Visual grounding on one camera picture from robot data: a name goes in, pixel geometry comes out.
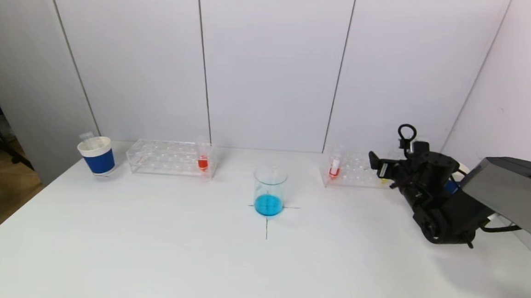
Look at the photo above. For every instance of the clear graduated plastic test tube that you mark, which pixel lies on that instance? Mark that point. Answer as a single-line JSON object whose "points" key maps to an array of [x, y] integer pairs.
{"points": [[86, 137]]}

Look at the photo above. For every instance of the blue white paper cup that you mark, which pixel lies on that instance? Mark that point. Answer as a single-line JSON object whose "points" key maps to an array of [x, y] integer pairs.
{"points": [[452, 186], [101, 162]]}

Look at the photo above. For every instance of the test tube with red pigment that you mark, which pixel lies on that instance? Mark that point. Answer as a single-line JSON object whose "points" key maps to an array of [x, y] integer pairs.
{"points": [[203, 163]]}

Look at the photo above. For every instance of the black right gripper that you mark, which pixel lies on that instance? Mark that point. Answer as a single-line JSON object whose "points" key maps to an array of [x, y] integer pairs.
{"points": [[383, 168]]}

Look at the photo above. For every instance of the clear acrylic test tube rack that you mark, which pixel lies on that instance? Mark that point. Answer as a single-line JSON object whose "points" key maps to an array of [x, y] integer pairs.
{"points": [[163, 163], [354, 173]]}

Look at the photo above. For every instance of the clear glass beaker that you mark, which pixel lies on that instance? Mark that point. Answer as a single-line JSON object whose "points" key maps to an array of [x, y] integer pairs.
{"points": [[269, 204]]}

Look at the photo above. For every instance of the red pigment tube white label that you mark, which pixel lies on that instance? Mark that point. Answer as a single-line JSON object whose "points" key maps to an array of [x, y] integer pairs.
{"points": [[334, 171]]}

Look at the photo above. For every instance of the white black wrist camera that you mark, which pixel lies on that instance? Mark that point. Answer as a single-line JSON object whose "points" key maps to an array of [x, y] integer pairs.
{"points": [[420, 146]]}

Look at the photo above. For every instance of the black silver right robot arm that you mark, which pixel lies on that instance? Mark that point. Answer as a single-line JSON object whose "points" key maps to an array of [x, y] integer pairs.
{"points": [[507, 196]]}

